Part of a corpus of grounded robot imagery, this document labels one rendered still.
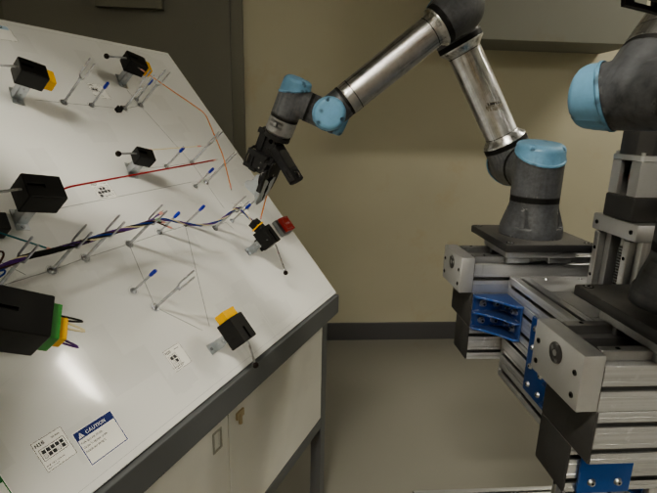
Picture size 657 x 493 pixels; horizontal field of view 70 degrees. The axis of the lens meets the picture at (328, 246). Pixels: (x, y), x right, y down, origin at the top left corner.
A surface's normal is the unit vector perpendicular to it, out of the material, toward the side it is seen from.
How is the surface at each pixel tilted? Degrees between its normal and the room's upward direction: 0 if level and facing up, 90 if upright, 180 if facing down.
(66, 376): 50
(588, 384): 90
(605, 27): 90
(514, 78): 90
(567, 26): 90
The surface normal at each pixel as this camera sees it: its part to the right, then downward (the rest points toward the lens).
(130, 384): 0.72, -0.53
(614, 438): 0.07, 0.26
